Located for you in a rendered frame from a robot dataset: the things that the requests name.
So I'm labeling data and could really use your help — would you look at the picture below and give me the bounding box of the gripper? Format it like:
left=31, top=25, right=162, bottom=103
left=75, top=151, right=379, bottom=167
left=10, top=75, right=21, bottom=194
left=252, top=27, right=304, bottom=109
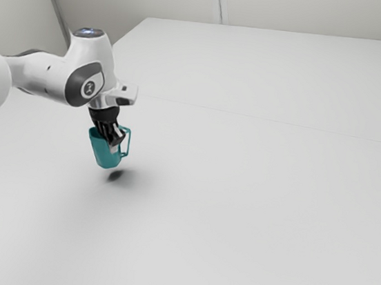
left=83, top=102, right=130, bottom=156

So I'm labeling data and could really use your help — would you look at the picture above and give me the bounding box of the teal faceted mug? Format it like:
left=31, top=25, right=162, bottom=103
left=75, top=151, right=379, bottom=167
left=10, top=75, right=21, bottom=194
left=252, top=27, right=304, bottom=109
left=84, top=122, right=133, bottom=172

